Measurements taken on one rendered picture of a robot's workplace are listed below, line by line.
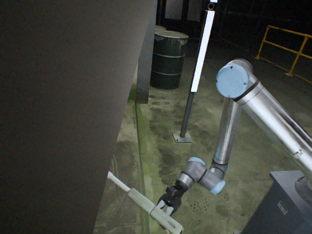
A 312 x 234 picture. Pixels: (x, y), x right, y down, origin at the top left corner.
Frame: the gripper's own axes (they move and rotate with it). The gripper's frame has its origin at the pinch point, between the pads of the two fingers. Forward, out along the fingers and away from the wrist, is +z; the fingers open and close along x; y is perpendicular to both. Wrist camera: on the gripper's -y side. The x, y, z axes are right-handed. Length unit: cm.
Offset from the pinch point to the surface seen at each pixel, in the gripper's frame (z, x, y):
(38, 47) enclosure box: 1, 4, -86
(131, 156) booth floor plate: -36, 73, 59
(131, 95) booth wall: -115, 153, 77
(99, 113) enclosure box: 0, -1, -72
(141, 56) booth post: -143, 142, 28
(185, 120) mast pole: -104, 54, 66
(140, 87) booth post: -128, 143, 69
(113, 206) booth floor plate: 8, 46, 44
